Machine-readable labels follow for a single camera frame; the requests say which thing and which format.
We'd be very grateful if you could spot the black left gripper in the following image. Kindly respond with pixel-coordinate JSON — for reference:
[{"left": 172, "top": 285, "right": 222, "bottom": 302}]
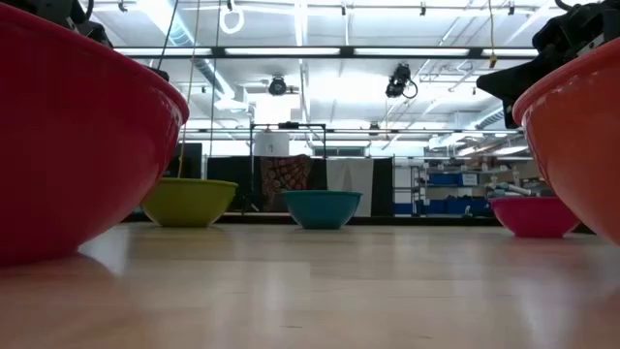
[{"left": 0, "top": 0, "right": 171, "bottom": 82}]

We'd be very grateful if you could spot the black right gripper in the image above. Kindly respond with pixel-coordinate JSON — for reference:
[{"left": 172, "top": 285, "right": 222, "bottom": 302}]
[{"left": 476, "top": 0, "right": 620, "bottom": 130}]

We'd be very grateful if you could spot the large orange bowl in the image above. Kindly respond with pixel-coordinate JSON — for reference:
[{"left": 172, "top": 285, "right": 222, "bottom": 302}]
[{"left": 511, "top": 37, "right": 620, "bottom": 247}]

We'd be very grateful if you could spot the large red bowl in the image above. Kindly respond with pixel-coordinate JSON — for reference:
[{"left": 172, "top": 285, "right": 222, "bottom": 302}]
[{"left": 0, "top": 3, "right": 191, "bottom": 267}]

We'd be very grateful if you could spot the yellow-green bowl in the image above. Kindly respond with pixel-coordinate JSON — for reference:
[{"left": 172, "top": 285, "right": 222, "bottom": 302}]
[{"left": 140, "top": 176, "right": 239, "bottom": 229}]

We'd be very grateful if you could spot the teal bowl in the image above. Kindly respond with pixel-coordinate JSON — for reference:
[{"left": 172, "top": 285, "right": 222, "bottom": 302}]
[{"left": 282, "top": 189, "right": 363, "bottom": 231}]

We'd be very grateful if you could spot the shelf with blue bins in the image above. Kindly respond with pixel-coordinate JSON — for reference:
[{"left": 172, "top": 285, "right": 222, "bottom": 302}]
[{"left": 393, "top": 158, "right": 546, "bottom": 217}]

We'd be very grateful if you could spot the black partition panel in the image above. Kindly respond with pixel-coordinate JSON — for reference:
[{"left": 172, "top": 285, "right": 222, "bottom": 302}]
[{"left": 205, "top": 155, "right": 254, "bottom": 213}]

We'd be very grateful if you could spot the small pink bowl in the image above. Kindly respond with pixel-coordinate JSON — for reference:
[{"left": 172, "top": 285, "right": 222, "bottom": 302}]
[{"left": 488, "top": 196, "right": 581, "bottom": 239}]

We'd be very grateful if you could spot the red patterned cloth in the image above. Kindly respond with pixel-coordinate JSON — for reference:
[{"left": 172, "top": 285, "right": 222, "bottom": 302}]
[{"left": 259, "top": 154, "right": 314, "bottom": 212}]

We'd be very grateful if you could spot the black beam with light strips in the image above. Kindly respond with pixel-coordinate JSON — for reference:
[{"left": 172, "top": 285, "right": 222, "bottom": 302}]
[{"left": 113, "top": 46, "right": 540, "bottom": 61}]

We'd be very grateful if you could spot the white hanging cloth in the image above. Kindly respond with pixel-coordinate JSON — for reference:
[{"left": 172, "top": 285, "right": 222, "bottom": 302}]
[{"left": 325, "top": 158, "right": 375, "bottom": 218}]

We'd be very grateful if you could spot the yellow hanging cable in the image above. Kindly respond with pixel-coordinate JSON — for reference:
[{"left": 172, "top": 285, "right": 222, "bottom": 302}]
[{"left": 486, "top": 0, "right": 500, "bottom": 70}]

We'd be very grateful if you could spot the silver ventilation duct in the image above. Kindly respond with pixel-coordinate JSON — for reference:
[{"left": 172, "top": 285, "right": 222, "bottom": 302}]
[{"left": 162, "top": 14, "right": 236, "bottom": 101}]

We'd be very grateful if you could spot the white hanging ring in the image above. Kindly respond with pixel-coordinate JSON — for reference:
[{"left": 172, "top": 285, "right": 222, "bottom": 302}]
[{"left": 218, "top": 3, "right": 246, "bottom": 36}]

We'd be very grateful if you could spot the black ceiling camera with cable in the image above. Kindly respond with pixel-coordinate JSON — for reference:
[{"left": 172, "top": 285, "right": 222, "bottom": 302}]
[{"left": 385, "top": 62, "right": 419, "bottom": 100}]

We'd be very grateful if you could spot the round black ceiling camera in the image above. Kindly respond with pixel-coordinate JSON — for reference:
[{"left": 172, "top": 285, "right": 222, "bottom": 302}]
[{"left": 267, "top": 75, "right": 289, "bottom": 97}]

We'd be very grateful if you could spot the black metal rack frame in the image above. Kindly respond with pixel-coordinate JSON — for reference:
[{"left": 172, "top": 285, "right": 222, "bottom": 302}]
[{"left": 248, "top": 121, "right": 328, "bottom": 215}]

